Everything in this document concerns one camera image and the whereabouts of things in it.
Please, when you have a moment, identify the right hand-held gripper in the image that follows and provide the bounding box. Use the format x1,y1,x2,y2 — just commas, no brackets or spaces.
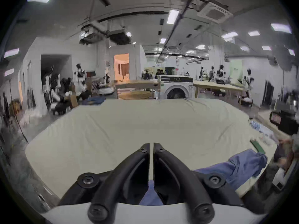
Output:
272,167,292,191

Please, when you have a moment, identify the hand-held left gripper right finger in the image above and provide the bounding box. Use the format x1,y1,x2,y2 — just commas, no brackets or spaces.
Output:
153,143,245,222

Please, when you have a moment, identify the black camera with screen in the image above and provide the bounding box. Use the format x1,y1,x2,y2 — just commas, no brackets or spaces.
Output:
269,111,299,135

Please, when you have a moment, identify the white washing machine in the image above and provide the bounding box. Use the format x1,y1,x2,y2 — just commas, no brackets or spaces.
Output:
160,75,194,100

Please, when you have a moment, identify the bed with beige sheet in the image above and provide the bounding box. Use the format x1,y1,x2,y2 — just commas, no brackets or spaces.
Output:
25,98,278,206

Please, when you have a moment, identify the blue garment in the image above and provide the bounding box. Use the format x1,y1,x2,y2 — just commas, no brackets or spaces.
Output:
139,149,268,206

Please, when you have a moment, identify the group of people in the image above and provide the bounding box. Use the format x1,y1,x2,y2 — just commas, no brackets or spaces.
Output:
141,69,164,80

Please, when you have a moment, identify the crumpled white plastic bag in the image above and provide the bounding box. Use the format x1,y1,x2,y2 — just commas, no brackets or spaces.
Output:
249,118,278,146

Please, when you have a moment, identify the green phone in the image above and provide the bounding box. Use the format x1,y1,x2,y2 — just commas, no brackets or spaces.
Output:
249,139,266,154

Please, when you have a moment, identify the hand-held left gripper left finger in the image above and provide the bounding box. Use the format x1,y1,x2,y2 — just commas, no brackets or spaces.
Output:
57,143,150,222

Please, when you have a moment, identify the wooden table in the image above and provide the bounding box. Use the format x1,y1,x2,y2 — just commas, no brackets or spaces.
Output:
114,80,161,100
193,80,244,98

